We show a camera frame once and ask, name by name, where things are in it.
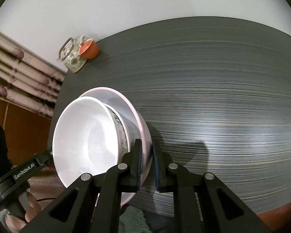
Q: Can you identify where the large pink bowl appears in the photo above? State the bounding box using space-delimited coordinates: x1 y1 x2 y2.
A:
80 86 153 208

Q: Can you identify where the white bowl pink base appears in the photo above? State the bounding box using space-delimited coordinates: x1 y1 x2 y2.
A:
52 96 130 187

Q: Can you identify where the person's left hand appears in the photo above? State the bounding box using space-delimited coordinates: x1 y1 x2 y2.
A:
4 187 43 232

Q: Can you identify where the beige patterned curtain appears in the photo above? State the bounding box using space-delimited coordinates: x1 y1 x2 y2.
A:
0 32 66 118

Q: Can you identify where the floral ceramic teapot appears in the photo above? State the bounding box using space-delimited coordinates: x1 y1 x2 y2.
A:
57 36 87 73

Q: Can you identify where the orange lidded cup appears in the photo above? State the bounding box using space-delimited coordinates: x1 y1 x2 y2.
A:
78 38 100 59

